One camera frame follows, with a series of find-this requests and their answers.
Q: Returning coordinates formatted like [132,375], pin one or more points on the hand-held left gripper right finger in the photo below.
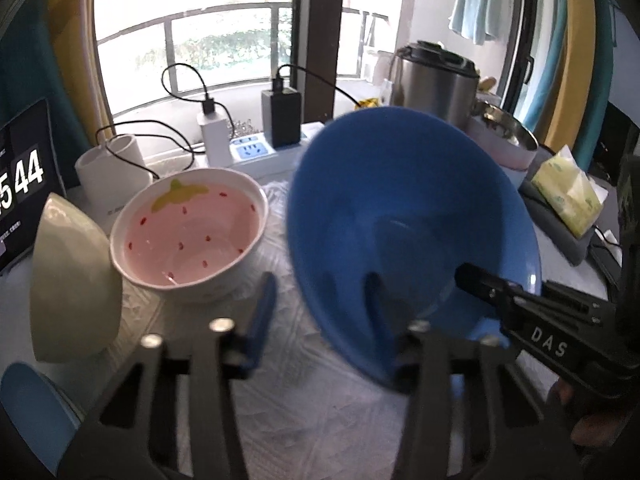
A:
[377,310]

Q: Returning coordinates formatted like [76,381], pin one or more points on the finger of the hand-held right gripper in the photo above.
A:
[480,280]

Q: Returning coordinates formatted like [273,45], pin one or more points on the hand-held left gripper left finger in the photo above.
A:
[260,320]

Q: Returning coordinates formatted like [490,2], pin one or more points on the large blue bowl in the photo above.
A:
[400,200]

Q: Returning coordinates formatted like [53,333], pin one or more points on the pink strawberry bowl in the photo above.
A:
[190,230]

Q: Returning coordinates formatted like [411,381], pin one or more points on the pale green bowl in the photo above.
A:
[70,280]

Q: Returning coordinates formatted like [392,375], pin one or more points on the deep blue plate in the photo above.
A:
[30,410]

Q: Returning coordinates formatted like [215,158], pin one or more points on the person's right hand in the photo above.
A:
[592,427]

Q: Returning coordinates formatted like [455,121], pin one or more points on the grey pouch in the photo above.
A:
[555,232]

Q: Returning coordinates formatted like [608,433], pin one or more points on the white textured tablecloth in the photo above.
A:
[310,410]

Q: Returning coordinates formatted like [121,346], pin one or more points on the yellow tissue pack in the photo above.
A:
[565,190]

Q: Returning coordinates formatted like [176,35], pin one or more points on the pink steel-lined bowl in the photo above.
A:
[505,150]

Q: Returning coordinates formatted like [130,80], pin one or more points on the white power strip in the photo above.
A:
[250,152]

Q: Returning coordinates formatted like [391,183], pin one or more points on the white charger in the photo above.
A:
[217,142]

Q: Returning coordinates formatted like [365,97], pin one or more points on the steel kettle pot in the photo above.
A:
[435,95]

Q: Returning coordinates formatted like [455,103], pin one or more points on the white desk lamp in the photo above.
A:
[115,175]

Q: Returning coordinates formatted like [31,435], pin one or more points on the black charger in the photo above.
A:
[282,115]

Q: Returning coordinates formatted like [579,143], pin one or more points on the yellow curtain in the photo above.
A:
[575,85]
[75,60]

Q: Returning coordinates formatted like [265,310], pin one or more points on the tablet with clock display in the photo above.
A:
[30,185]

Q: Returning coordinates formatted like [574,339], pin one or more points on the hanging light blue towel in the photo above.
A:
[477,0]

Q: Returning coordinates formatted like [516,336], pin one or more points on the balcony railing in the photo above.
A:
[225,10]

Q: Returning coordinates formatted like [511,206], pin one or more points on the dark window frame post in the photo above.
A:
[322,35]

